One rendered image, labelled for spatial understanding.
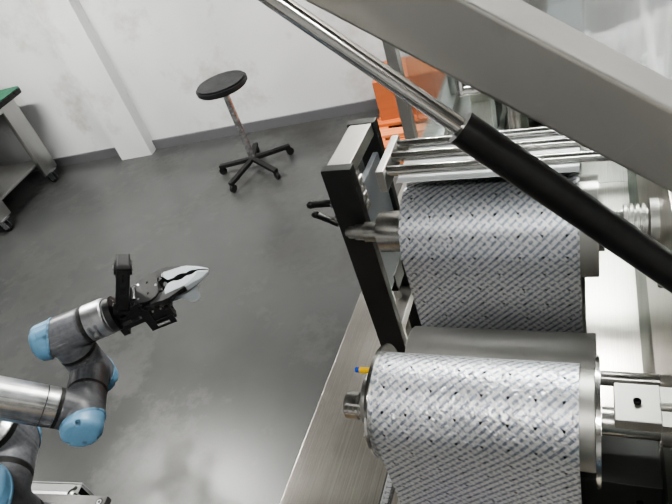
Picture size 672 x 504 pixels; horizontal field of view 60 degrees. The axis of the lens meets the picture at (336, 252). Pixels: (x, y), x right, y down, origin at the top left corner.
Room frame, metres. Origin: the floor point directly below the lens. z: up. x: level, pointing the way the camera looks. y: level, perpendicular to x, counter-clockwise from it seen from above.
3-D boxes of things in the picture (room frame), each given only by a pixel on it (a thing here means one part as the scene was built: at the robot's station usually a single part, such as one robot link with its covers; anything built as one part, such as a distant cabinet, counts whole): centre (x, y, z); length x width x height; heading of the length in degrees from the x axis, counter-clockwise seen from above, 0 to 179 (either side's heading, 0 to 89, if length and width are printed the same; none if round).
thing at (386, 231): (0.72, -0.10, 1.34); 0.06 x 0.06 x 0.06; 60
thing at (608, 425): (0.35, -0.25, 1.25); 0.07 x 0.04 x 0.04; 60
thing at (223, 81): (3.80, 0.32, 0.34); 0.56 x 0.54 x 0.67; 82
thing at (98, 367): (0.93, 0.56, 1.12); 0.11 x 0.08 x 0.11; 3
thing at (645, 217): (0.56, -0.38, 1.34); 0.07 x 0.07 x 0.07; 60
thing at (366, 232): (0.75, -0.05, 1.34); 0.06 x 0.03 x 0.03; 60
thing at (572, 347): (0.54, -0.16, 1.18); 0.26 x 0.12 x 0.12; 60
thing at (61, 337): (0.94, 0.56, 1.21); 0.11 x 0.08 x 0.09; 93
